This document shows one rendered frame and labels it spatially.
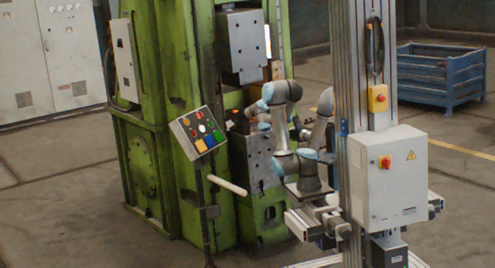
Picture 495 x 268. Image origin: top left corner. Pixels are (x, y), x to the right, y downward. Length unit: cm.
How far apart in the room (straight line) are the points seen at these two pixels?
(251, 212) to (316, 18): 804
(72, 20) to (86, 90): 105
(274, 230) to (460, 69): 391
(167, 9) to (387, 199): 219
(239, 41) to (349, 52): 130
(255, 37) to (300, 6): 768
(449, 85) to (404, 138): 463
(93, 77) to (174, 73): 500
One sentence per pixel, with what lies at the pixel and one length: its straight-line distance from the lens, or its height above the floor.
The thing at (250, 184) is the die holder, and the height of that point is 55.
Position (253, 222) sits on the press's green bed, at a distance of 462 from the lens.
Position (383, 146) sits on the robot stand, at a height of 121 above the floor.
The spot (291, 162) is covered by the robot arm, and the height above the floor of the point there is 101.
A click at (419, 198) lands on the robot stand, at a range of 329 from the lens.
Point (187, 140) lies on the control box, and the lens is 391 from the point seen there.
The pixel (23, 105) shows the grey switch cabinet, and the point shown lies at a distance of 929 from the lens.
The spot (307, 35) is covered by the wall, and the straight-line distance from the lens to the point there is 1215.
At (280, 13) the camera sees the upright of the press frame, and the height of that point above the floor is 169.
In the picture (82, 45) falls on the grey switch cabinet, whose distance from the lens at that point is 942.
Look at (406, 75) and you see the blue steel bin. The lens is 809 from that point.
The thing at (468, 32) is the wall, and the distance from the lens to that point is 1280.
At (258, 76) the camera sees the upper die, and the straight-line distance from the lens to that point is 441.
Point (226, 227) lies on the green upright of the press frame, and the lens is 472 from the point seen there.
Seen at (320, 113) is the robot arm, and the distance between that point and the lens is 376.
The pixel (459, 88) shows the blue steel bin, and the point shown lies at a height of 30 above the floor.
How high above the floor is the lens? 222
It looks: 16 degrees down
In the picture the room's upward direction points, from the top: 6 degrees counter-clockwise
